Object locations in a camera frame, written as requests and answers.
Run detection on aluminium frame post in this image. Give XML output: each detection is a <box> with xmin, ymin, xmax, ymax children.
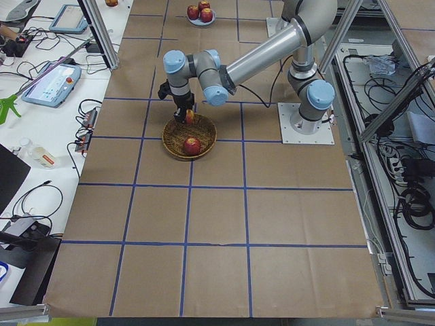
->
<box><xmin>77</xmin><ymin>0</ymin><xmax>120</xmax><ymax>71</ymax></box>

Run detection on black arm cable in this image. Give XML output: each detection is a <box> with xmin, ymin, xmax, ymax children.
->
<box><xmin>237</xmin><ymin>60</ymin><xmax>285</xmax><ymax>109</ymax></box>

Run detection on light blue plate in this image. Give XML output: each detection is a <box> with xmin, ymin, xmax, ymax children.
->
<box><xmin>187</xmin><ymin>10</ymin><xmax>216</xmax><ymax>26</ymax></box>

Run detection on dark red apple in basket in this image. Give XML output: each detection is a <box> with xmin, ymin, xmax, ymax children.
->
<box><xmin>183</xmin><ymin>137</ymin><xmax>201</xmax><ymax>156</ymax></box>

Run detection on black box on desk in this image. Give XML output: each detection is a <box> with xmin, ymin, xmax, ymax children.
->
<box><xmin>1</xmin><ymin>237</ymin><xmax>61</xmax><ymax>306</ymax></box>

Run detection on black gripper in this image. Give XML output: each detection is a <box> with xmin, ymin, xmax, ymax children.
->
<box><xmin>173</xmin><ymin>94</ymin><xmax>197</xmax><ymax>124</ymax></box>

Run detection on teach pendant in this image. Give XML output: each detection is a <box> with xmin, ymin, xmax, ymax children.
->
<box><xmin>49</xmin><ymin>4</ymin><xmax>88</xmax><ymax>34</ymax></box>
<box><xmin>21</xmin><ymin>62</ymin><xmax>82</xmax><ymax>108</ymax></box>

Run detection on teach pendant near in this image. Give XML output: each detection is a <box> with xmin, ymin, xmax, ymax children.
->
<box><xmin>21</xmin><ymin>62</ymin><xmax>82</xmax><ymax>108</ymax></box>

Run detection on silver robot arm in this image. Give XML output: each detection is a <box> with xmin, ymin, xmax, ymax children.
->
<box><xmin>158</xmin><ymin>1</ymin><xmax>337</xmax><ymax>123</ymax></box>

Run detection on red yellow apple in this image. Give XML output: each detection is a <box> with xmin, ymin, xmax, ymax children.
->
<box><xmin>185</xmin><ymin>109</ymin><xmax>195</xmax><ymax>125</ymax></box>

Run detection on teach pendant far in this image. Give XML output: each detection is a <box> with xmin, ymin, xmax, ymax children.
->
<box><xmin>49</xmin><ymin>4</ymin><xmax>88</xmax><ymax>34</ymax></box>

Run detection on green tipped metal rod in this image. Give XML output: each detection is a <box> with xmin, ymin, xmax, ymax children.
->
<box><xmin>0</xmin><ymin>36</ymin><xmax>94</xmax><ymax>124</ymax></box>

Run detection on red apple bottom of plate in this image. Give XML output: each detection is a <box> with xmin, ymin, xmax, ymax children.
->
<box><xmin>200</xmin><ymin>8</ymin><xmax>213</xmax><ymax>23</ymax></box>

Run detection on plastic bottle on desk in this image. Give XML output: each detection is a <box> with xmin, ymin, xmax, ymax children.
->
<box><xmin>19</xmin><ymin>137</ymin><xmax>58</xmax><ymax>169</ymax></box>

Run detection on round wicker basket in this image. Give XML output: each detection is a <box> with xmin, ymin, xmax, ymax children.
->
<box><xmin>162</xmin><ymin>114</ymin><xmax>217</xmax><ymax>160</ymax></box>

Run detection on red apple top of plate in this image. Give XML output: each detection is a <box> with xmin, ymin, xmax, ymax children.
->
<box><xmin>186</xmin><ymin>5</ymin><xmax>200</xmax><ymax>20</ymax></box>

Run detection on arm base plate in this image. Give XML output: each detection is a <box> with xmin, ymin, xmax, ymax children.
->
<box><xmin>277</xmin><ymin>103</ymin><xmax>335</xmax><ymax>145</ymax></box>
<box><xmin>266</xmin><ymin>18</ymin><xmax>281</xmax><ymax>37</ymax></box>

